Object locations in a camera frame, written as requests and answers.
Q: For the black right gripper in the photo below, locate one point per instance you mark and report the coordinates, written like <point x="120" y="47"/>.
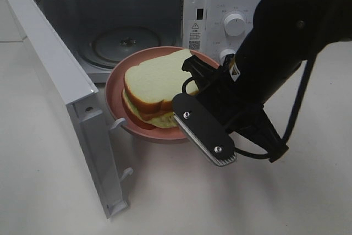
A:
<point x="234" y="113"/>

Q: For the white bread sandwich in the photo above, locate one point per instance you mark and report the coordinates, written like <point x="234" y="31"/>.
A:
<point x="150" y="86"/>

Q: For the pink round plate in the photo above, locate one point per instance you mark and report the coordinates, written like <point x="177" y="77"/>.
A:
<point x="115" y="85"/>

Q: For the white microwave door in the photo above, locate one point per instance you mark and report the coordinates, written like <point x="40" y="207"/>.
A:
<point x="73" y="97"/>

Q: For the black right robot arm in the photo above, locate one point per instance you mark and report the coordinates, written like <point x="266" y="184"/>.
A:
<point x="285" y="35"/>

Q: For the lower white timer knob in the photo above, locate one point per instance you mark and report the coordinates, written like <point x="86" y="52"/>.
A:
<point x="224" y="53"/>

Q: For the white warning label sticker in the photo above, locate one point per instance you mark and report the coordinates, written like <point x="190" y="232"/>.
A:
<point x="194" y="35"/>

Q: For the upper white power knob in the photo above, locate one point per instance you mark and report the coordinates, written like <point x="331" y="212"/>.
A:
<point x="234" y="24"/>

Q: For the glass microwave turntable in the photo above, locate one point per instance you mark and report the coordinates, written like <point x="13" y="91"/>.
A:
<point x="112" y="46"/>

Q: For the white microwave oven body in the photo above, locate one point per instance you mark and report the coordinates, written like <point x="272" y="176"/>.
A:
<point x="78" y="22"/>

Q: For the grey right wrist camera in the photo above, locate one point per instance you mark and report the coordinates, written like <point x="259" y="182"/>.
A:
<point x="203" y="130"/>

